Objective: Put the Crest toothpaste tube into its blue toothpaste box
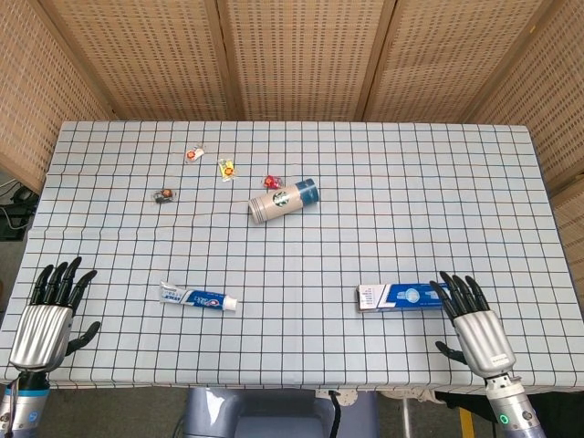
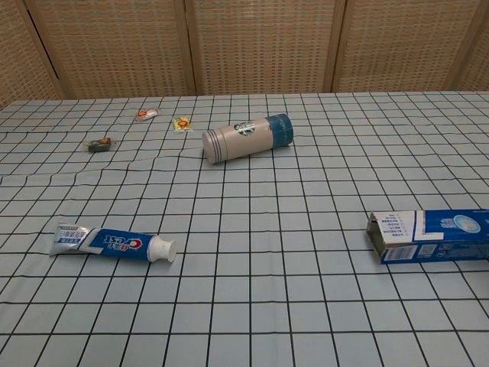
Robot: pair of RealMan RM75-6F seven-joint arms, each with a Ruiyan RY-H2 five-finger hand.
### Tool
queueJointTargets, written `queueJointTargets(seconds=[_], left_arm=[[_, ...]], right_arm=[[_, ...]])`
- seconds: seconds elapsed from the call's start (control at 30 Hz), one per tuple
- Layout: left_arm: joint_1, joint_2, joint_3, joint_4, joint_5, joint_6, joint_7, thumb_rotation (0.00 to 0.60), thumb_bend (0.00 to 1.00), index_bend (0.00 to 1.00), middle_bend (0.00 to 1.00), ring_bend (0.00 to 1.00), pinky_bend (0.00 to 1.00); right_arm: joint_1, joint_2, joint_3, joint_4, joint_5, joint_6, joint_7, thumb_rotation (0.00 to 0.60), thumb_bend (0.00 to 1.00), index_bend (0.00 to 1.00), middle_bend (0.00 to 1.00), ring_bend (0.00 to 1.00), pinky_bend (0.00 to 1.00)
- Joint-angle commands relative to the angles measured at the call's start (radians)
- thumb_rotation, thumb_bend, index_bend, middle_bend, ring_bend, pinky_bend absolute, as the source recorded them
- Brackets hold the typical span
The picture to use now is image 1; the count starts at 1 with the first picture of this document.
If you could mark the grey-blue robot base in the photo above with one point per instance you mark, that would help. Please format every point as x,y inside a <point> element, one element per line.
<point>264,413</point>

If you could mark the white checked tablecloth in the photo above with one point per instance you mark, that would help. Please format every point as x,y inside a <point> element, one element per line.
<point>319,255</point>

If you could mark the yellow wrapped candy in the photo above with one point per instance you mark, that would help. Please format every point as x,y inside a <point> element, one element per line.
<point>226,169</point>

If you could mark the blue white toothpaste box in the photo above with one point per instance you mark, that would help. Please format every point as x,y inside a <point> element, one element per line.
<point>397,297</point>

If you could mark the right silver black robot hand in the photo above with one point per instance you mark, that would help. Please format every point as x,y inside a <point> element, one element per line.
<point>483,340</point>

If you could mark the white red wrapped candy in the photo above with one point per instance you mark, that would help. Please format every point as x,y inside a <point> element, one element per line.
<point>195,154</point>

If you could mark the beige blue thermos bottle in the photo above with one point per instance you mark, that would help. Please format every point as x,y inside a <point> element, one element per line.
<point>280,201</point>

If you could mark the dark wrapped candy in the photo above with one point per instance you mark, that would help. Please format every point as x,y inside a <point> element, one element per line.
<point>163,195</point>

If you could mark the bamboo folding screen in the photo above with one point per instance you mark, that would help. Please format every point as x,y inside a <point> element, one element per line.
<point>301,59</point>

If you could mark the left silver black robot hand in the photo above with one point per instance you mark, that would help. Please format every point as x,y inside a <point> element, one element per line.
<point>43,328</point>

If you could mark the blue white toothpaste tube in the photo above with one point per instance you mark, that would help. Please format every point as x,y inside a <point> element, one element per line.
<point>196,299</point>

